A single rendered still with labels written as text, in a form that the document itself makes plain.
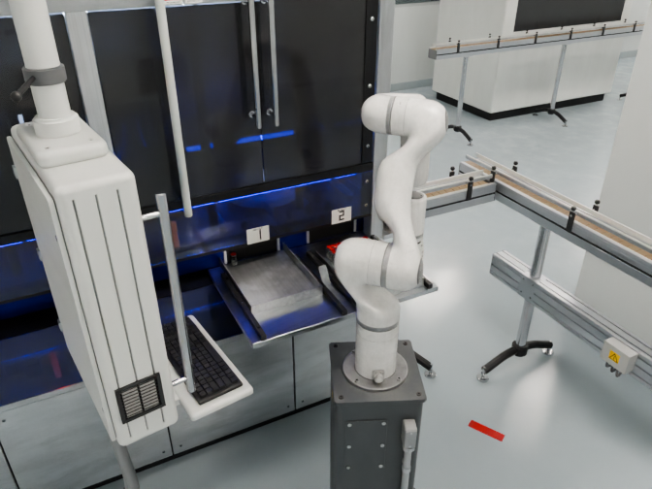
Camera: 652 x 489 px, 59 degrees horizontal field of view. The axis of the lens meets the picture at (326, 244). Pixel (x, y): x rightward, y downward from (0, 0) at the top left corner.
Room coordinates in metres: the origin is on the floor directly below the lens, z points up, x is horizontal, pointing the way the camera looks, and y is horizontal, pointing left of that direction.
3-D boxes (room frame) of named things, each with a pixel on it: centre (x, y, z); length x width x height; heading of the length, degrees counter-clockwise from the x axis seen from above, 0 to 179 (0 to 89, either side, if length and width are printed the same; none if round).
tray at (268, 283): (1.73, 0.20, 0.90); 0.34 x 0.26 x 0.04; 27
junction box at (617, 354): (1.76, -1.16, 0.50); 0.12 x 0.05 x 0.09; 27
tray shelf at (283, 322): (1.74, 0.02, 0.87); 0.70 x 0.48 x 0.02; 117
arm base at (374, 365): (1.28, -0.14, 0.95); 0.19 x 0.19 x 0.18
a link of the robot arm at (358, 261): (1.29, -0.11, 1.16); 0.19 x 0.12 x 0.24; 71
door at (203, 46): (1.73, 0.42, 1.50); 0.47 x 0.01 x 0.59; 117
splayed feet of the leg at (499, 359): (2.26, -0.98, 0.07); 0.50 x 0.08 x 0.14; 117
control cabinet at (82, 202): (1.28, 0.62, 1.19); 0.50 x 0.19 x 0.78; 35
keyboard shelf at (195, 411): (1.37, 0.46, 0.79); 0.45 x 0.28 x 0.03; 35
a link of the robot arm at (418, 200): (1.68, -0.28, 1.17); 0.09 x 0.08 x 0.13; 71
